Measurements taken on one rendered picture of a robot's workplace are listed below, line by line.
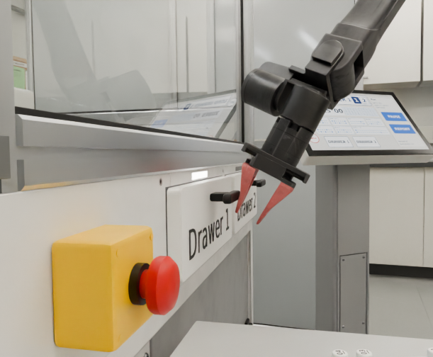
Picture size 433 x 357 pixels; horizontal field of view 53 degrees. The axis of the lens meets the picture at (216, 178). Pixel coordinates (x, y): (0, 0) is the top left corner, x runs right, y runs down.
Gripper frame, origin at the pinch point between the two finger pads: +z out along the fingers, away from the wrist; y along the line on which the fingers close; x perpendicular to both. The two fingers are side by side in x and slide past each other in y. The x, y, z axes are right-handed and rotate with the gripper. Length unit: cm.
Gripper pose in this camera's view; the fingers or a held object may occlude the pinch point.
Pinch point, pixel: (249, 212)
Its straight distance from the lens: 64.6
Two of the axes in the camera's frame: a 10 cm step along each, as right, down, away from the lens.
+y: -8.7, -4.7, 1.4
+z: -4.5, 8.8, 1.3
